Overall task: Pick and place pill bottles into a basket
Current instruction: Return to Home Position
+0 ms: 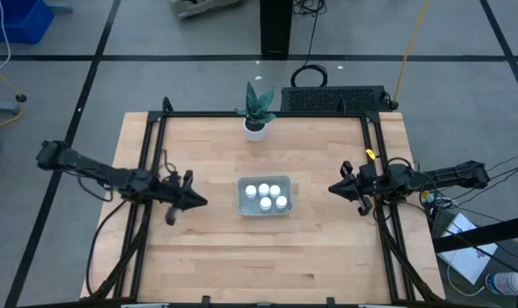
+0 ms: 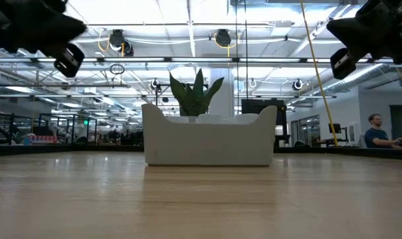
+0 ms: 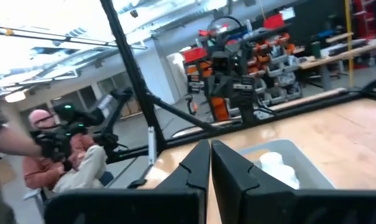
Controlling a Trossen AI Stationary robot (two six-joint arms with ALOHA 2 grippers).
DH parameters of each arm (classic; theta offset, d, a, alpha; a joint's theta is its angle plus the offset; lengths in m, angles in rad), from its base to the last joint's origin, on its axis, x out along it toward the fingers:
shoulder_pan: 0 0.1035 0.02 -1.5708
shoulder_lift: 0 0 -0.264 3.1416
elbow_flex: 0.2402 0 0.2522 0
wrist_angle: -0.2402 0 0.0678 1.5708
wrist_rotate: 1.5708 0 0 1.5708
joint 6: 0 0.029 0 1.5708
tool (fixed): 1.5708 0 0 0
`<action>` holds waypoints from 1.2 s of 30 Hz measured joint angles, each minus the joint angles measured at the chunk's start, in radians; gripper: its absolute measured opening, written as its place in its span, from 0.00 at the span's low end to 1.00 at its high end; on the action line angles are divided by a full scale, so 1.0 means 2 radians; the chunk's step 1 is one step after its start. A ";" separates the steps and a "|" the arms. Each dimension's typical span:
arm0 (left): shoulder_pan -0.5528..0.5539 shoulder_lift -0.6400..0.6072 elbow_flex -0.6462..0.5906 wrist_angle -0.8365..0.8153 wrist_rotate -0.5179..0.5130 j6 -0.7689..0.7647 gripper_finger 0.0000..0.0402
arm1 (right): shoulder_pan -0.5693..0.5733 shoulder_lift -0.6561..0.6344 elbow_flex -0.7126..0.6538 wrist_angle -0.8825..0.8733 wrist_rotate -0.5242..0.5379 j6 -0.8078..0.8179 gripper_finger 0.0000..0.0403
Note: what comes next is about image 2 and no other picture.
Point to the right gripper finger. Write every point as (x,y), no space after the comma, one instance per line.
(357,33)

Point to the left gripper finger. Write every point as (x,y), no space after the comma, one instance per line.
(58,33)

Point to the light grey plastic basket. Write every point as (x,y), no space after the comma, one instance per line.
(207,142)

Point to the small dark desk monitor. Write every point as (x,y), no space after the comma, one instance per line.
(335,127)

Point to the person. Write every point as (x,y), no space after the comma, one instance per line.
(375,136)

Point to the black monitor on stand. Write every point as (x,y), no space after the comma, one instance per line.
(260,104)

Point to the black overhead crossbar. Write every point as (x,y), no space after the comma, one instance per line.
(234,60)

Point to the green snake plant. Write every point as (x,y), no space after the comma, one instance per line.
(195,99)

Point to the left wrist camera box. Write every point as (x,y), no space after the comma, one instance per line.
(69,60)

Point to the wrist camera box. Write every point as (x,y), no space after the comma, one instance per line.
(69,60)
(343,63)

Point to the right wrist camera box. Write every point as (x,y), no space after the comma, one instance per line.
(343,63)

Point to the black aluminium table frame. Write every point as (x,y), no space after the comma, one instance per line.
(54,150)

